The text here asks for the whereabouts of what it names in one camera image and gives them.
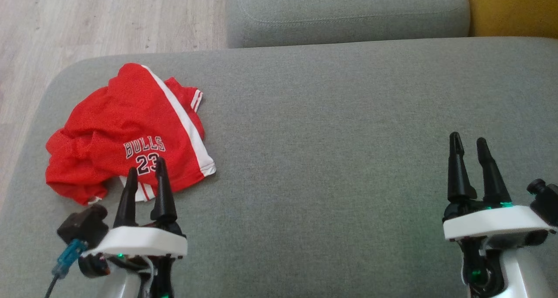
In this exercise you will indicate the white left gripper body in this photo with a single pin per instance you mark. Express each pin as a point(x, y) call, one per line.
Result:
point(139, 241)

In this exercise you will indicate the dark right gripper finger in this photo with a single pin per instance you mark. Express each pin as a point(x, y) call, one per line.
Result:
point(458, 176)
point(491, 180)

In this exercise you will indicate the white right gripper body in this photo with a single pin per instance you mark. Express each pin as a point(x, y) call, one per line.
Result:
point(492, 224)

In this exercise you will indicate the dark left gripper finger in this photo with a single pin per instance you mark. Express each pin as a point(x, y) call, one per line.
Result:
point(127, 202)
point(163, 197)

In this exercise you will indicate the red shorts white stripe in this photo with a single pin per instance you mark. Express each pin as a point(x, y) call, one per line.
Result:
point(139, 114)

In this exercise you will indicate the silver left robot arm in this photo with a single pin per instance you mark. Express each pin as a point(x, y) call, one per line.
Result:
point(122, 285)

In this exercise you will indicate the large grey sofa seat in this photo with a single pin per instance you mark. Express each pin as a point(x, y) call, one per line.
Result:
point(331, 136)

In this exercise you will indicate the large yellow sofa backrest cushion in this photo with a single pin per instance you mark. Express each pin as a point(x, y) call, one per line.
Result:
point(514, 8)

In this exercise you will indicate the grey sofa seat cushion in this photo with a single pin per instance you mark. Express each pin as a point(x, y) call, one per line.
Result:
point(348, 14)

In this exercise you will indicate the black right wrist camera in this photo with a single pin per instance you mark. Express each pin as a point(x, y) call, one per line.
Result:
point(545, 202)

